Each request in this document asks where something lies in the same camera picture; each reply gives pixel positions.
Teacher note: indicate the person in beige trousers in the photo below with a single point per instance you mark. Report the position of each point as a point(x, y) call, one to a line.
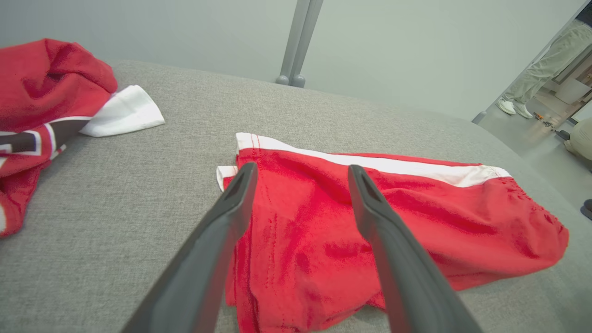
point(550, 64)

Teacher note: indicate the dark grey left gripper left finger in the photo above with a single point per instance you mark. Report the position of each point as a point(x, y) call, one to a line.
point(194, 286)

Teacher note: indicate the red basketball jersey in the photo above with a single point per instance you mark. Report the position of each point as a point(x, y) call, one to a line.
point(41, 88)

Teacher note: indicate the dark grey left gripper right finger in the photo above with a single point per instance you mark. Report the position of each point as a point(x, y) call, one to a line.
point(407, 286)

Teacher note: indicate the red shorts with white stripe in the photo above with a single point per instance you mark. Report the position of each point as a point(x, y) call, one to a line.
point(314, 231)

